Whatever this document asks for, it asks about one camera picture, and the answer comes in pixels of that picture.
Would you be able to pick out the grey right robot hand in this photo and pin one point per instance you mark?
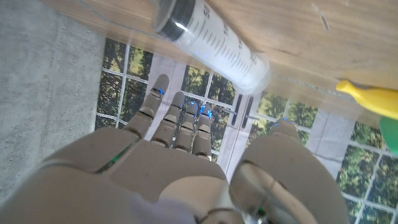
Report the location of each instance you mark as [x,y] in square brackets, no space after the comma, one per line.
[155,174]

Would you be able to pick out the large clear plastic syringe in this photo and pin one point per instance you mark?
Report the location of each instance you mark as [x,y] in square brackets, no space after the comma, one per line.
[217,43]

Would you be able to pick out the yellow toy banana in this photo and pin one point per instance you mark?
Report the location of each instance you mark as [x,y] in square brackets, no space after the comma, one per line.
[376,98]

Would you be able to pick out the green toy apple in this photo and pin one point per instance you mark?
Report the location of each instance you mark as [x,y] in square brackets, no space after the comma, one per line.
[391,133]

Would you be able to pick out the printed window backdrop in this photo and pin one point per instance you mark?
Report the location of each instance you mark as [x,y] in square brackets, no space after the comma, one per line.
[136,65]

